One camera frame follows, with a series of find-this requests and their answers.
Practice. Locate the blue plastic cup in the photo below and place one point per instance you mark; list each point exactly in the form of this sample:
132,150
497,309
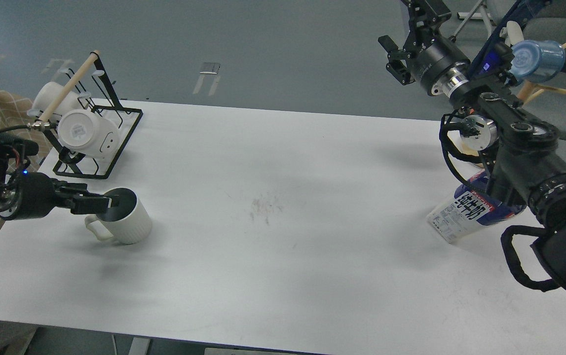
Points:
537,61

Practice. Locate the wooden mug tree stand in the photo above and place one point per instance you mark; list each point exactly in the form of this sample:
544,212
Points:
512,34

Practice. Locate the white ribbed mug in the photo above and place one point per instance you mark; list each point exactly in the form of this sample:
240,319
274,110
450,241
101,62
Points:
128,222

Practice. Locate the metal floor plate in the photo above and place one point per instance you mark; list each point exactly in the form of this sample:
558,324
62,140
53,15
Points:
210,68

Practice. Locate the black wire cup rack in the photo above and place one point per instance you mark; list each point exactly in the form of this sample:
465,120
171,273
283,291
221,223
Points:
97,95

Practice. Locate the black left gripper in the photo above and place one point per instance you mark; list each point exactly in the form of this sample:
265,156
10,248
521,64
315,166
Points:
38,194

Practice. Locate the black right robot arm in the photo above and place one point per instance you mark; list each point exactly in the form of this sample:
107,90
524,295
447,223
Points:
489,142

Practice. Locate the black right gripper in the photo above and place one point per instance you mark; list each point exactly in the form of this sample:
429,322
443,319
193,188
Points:
426,56

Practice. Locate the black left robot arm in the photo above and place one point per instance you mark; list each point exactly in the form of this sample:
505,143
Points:
14,161

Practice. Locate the blue white milk carton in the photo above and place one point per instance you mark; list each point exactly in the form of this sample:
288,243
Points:
466,211

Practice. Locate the white cup with face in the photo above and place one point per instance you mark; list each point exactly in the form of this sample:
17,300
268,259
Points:
85,132

